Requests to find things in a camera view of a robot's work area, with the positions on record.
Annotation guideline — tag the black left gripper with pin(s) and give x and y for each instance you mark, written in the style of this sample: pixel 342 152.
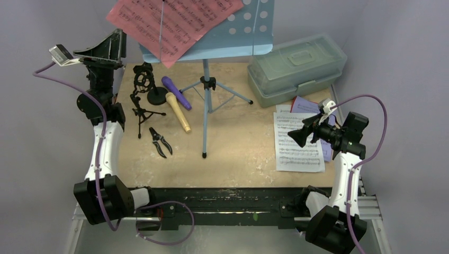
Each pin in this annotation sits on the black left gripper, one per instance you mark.
pixel 105 55

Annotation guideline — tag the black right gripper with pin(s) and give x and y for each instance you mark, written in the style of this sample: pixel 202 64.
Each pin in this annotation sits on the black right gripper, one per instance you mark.
pixel 315 128

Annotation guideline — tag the lavender sheet music page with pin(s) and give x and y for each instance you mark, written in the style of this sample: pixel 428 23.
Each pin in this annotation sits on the lavender sheet music page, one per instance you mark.
pixel 301 105

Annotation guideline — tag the pink sheet music page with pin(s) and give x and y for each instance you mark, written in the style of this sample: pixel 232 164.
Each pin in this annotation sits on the pink sheet music page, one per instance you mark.
pixel 168 29

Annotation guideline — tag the purple toy microphone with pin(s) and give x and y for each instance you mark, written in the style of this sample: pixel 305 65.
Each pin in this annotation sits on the purple toy microphone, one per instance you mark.
pixel 170 86

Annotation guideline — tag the light blue music stand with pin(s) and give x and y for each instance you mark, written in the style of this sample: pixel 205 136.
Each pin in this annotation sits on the light blue music stand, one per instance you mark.
pixel 248 34

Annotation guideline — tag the black round-base microphone stand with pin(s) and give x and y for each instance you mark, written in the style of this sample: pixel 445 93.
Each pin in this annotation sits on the black round-base microphone stand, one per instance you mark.
pixel 144 82

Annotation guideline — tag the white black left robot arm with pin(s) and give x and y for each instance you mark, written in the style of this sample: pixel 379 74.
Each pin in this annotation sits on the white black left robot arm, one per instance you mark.
pixel 102 196

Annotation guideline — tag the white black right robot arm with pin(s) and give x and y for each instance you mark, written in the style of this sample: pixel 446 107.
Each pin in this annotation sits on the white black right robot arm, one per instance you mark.
pixel 335 223

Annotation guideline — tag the translucent green storage box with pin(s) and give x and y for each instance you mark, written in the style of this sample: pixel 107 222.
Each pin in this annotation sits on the translucent green storage box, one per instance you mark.
pixel 297 68

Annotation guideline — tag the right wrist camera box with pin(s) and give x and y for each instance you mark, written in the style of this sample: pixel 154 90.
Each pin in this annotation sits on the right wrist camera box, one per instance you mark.
pixel 326 109

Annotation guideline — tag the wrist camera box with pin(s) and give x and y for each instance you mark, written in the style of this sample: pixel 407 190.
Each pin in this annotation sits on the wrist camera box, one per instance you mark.
pixel 326 109
pixel 62 57

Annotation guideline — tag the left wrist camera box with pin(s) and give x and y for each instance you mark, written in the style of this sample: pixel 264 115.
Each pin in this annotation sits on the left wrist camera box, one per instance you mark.
pixel 62 57

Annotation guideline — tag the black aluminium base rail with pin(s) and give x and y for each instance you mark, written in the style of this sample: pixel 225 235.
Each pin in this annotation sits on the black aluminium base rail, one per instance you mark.
pixel 175 207

